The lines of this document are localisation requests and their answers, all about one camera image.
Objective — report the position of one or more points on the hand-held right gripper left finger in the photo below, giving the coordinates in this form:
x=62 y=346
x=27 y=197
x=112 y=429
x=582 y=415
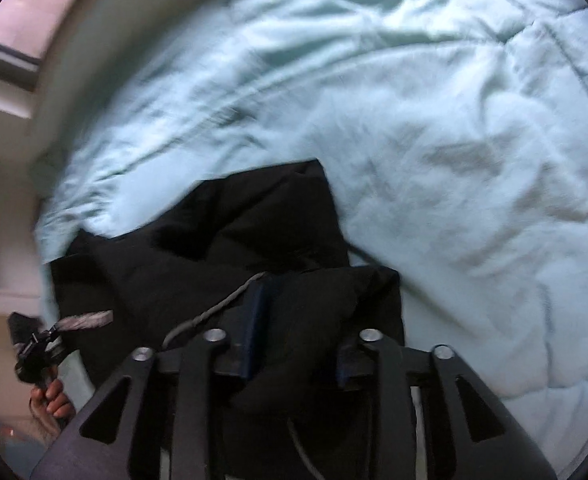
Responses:
x=256 y=320

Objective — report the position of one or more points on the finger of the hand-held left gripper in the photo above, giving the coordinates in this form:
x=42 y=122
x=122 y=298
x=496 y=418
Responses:
x=86 y=321

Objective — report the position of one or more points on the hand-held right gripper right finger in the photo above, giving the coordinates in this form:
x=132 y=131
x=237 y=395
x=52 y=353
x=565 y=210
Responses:
x=346 y=366

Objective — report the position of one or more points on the black hooded jacket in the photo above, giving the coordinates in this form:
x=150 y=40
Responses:
x=254 y=230

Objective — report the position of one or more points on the person's left hand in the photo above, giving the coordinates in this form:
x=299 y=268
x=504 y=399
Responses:
x=54 y=402

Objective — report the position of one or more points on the light blue duvet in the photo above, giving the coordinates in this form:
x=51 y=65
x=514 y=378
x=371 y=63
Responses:
x=399 y=135

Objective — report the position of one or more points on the dark framed window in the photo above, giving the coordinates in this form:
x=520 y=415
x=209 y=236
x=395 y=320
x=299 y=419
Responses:
x=29 y=15

